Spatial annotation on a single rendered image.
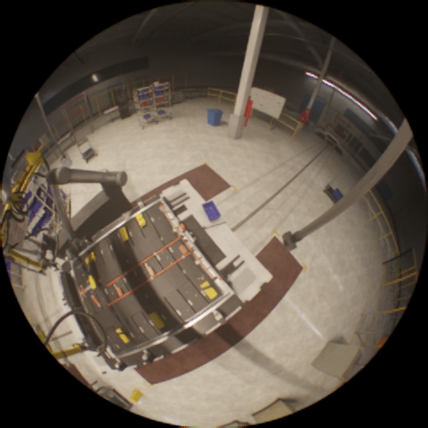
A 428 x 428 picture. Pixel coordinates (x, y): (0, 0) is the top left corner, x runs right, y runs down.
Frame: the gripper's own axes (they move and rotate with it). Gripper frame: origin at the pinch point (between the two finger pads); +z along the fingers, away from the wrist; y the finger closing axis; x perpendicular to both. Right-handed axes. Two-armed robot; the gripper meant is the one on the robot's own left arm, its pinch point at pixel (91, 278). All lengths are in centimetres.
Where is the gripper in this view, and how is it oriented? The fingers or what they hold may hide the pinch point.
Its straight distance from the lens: 160.8
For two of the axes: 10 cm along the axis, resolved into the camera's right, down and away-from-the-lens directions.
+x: -4.8, -0.8, 8.7
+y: 7.7, -5.1, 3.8
